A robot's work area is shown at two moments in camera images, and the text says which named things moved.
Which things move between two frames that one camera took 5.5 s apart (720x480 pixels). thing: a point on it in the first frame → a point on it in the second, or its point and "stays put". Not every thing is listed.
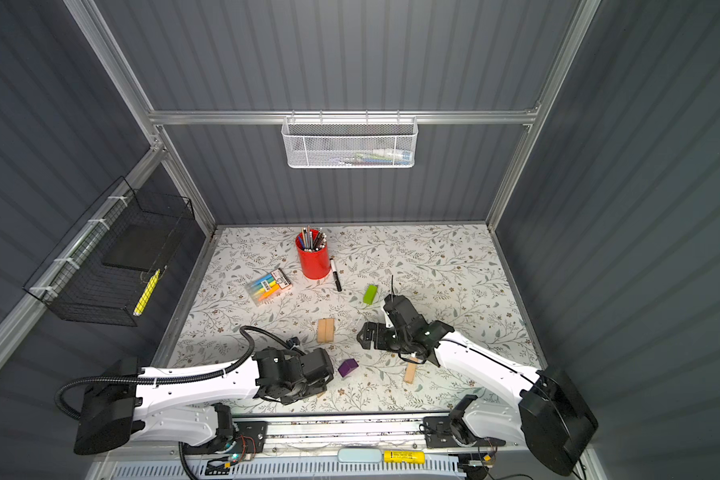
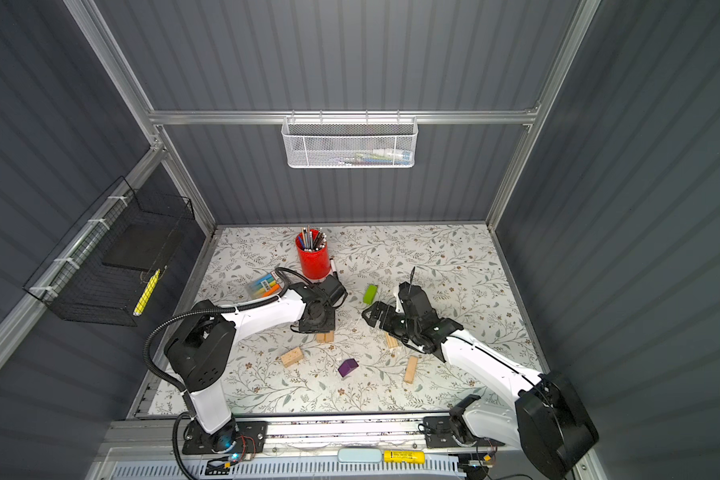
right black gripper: x=379 y=341 → x=387 y=322
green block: x=370 y=294 stays put
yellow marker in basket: x=140 y=306 stays put
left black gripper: x=318 y=389 → x=329 y=327
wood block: x=410 y=373 stays put
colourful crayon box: x=267 y=286 stays put
